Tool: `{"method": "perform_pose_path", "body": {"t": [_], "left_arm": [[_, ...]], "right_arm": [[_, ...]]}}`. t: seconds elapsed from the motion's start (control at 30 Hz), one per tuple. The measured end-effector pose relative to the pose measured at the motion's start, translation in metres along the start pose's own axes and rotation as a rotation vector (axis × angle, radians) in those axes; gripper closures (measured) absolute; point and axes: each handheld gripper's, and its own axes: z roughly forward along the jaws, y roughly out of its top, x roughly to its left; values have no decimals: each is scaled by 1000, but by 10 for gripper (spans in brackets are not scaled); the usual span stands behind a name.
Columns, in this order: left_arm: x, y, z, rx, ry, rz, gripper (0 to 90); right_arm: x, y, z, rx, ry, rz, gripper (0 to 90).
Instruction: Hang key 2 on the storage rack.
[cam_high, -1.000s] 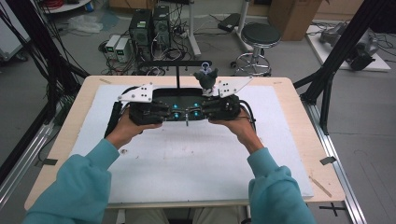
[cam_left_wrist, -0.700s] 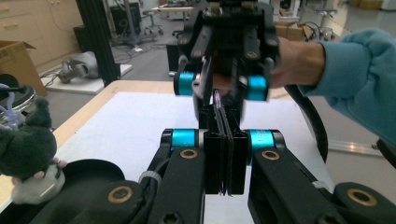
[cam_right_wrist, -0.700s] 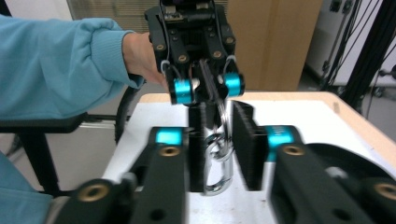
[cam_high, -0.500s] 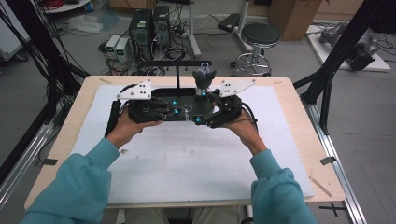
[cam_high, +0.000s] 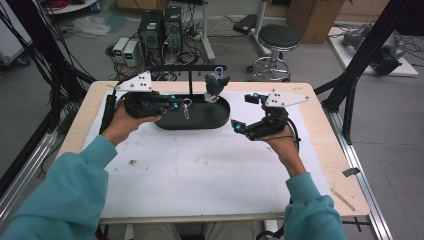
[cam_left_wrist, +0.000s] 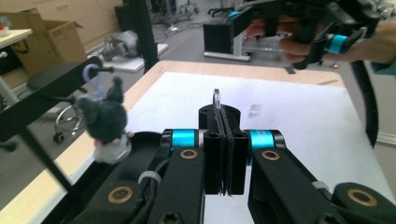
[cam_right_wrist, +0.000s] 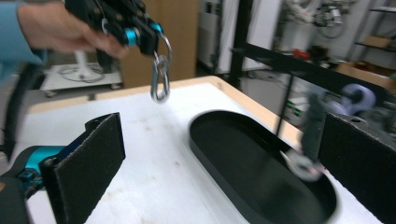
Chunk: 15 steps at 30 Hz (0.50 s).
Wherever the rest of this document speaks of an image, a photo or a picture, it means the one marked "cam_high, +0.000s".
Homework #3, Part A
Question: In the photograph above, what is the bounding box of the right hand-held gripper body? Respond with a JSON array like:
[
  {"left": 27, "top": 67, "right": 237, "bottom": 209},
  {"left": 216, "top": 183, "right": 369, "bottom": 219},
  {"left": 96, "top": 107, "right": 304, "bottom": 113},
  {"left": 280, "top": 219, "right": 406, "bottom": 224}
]
[{"left": 245, "top": 88, "right": 310, "bottom": 142}]

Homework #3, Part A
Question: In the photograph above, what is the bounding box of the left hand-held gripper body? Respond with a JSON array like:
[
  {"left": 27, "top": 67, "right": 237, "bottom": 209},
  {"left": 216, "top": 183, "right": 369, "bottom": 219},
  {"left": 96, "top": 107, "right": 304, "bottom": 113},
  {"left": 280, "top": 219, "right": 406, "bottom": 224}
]
[{"left": 114, "top": 70, "right": 172, "bottom": 120}]

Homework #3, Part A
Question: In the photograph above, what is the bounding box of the black rack with tray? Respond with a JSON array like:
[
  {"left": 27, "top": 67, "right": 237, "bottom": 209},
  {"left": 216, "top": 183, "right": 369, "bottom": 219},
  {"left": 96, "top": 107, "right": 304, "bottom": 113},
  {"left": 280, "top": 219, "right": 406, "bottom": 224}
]
[{"left": 148, "top": 64, "right": 232, "bottom": 131}]

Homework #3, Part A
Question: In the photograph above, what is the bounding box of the grey pink plush keychain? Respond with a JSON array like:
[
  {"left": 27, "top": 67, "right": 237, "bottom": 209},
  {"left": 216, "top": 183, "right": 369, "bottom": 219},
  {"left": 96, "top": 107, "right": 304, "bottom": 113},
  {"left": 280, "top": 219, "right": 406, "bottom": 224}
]
[{"left": 203, "top": 66, "right": 232, "bottom": 104}]

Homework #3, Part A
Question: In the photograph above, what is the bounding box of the person's left hand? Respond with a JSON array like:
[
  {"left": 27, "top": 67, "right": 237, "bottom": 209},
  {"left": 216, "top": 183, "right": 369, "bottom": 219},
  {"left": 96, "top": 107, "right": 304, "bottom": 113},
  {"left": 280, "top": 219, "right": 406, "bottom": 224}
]
[{"left": 100, "top": 100, "right": 163, "bottom": 146}]

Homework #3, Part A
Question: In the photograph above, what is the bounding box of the person's right hand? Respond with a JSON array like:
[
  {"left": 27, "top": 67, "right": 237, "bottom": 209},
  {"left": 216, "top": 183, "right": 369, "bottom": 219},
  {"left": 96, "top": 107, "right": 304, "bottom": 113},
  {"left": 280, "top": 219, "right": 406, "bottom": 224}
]
[{"left": 259, "top": 105, "right": 305, "bottom": 168}]

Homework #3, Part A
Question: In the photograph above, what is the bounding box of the white power supply unit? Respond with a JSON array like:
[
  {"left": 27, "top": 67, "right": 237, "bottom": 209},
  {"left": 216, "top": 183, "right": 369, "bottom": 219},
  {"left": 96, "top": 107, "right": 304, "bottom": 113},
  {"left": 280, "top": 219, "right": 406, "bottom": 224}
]
[
  {"left": 123, "top": 39, "right": 141, "bottom": 68},
  {"left": 112, "top": 36, "right": 130, "bottom": 64}
]

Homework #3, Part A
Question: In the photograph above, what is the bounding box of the white foam mat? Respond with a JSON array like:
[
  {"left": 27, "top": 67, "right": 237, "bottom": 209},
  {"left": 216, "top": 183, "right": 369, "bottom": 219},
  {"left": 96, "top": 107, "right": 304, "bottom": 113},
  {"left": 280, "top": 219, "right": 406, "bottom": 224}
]
[{"left": 82, "top": 90, "right": 333, "bottom": 220}]

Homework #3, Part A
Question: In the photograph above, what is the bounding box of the black round stool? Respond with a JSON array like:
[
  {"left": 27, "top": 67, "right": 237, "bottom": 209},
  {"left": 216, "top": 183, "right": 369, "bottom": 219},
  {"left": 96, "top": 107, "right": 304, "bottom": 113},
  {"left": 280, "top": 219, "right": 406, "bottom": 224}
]
[{"left": 246, "top": 23, "right": 302, "bottom": 83}]

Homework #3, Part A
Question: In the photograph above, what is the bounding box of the black computer tower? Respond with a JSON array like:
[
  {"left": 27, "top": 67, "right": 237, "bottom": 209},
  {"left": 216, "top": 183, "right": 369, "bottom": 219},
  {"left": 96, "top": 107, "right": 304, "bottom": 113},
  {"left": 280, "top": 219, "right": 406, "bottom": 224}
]
[
  {"left": 137, "top": 9, "right": 165, "bottom": 66},
  {"left": 162, "top": 4, "right": 184, "bottom": 53}
]

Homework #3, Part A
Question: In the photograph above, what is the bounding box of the white desk leg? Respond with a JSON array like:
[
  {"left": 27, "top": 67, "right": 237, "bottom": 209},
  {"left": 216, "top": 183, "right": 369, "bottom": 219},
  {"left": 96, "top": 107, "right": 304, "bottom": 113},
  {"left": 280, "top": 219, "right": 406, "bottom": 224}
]
[
  {"left": 250, "top": 0, "right": 272, "bottom": 56},
  {"left": 199, "top": 0, "right": 217, "bottom": 62}
]

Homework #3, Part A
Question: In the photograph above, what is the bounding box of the black flat box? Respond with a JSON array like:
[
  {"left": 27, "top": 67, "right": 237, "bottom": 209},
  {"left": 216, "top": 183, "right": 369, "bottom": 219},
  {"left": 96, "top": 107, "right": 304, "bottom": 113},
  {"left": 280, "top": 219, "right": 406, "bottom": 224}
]
[{"left": 232, "top": 13, "right": 258, "bottom": 36}]

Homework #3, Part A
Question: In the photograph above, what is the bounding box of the white floor board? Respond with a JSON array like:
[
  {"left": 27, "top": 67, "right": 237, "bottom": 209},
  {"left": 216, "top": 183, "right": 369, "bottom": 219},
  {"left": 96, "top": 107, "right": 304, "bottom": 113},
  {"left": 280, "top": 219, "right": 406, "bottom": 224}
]
[{"left": 327, "top": 25, "right": 420, "bottom": 78}]

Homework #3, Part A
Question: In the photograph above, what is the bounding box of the brown cardboard box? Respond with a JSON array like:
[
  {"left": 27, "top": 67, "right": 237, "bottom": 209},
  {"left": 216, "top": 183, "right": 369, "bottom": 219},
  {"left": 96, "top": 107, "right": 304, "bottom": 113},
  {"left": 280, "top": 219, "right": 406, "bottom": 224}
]
[{"left": 287, "top": 0, "right": 346, "bottom": 45}]

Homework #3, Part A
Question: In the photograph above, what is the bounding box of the clear plastic bag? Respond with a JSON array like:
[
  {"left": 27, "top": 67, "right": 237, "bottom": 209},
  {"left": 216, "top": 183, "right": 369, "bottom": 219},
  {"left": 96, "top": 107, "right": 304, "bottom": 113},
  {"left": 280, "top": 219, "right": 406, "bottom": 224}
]
[{"left": 71, "top": 14, "right": 112, "bottom": 37}]

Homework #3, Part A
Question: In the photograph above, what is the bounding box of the grey device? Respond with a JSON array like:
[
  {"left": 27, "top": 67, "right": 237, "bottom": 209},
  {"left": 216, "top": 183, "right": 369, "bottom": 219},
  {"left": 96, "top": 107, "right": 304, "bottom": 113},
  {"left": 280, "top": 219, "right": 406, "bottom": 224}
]
[{"left": 341, "top": 23, "right": 372, "bottom": 51}]

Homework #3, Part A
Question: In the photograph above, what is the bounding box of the black tape piece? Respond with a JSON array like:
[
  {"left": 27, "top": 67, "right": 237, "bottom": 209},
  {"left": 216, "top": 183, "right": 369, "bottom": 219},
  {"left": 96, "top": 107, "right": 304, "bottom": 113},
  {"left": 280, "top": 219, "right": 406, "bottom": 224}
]
[{"left": 342, "top": 167, "right": 362, "bottom": 178}]

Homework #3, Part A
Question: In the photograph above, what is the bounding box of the black device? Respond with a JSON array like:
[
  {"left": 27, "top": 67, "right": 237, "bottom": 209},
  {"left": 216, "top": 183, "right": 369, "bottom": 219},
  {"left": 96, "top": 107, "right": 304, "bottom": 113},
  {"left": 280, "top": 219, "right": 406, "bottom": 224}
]
[{"left": 369, "top": 33, "right": 408, "bottom": 77}]

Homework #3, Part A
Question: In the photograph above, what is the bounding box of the round white table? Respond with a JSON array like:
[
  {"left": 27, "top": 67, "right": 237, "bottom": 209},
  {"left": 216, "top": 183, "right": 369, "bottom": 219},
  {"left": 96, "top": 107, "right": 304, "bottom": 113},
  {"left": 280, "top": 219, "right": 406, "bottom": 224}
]
[{"left": 42, "top": 0, "right": 100, "bottom": 16}]

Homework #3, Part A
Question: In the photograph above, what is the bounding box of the black tape cross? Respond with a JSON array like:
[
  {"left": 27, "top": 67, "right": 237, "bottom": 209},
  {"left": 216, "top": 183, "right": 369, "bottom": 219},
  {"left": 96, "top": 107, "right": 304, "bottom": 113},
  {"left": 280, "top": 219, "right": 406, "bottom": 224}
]
[{"left": 341, "top": 216, "right": 372, "bottom": 234}]

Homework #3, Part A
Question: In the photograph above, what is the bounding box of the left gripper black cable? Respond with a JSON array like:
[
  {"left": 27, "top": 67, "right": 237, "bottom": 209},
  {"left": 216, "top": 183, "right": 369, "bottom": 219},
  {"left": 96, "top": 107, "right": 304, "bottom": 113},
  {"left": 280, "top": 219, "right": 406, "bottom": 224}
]
[{"left": 98, "top": 79, "right": 129, "bottom": 135}]

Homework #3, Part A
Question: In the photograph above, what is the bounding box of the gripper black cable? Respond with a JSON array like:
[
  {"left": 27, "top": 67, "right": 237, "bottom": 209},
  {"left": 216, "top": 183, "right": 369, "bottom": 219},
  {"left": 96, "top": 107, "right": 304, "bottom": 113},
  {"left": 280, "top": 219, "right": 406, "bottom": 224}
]
[
  {"left": 98, "top": 79, "right": 129, "bottom": 135},
  {"left": 282, "top": 114, "right": 303, "bottom": 155}
]

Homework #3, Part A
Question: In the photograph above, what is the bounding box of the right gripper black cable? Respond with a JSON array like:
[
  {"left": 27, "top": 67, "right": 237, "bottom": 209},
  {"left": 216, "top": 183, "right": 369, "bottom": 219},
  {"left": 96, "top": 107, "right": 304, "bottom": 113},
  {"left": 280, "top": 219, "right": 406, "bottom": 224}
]
[{"left": 282, "top": 114, "right": 303, "bottom": 155}]

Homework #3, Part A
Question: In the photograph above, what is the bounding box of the black frame strut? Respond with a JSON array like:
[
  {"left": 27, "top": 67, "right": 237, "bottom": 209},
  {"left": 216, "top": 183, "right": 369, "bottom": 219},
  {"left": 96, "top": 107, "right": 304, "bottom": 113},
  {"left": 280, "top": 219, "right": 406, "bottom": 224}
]
[
  {"left": 313, "top": 0, "right": 424, "bottom": 146},
  {"left": 0, "top": 0, "right": 97, "bottom": 198}
]

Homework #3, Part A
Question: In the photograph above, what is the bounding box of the aluminium rail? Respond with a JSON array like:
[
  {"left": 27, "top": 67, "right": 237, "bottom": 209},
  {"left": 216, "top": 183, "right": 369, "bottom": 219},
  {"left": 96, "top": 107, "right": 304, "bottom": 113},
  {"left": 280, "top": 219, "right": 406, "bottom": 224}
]
[
  {"left": 0, "top": 131, "right": 60, "bottom": 225},
  {"left": 323, "top": 108, "right": 395, "bottom": 240}
]

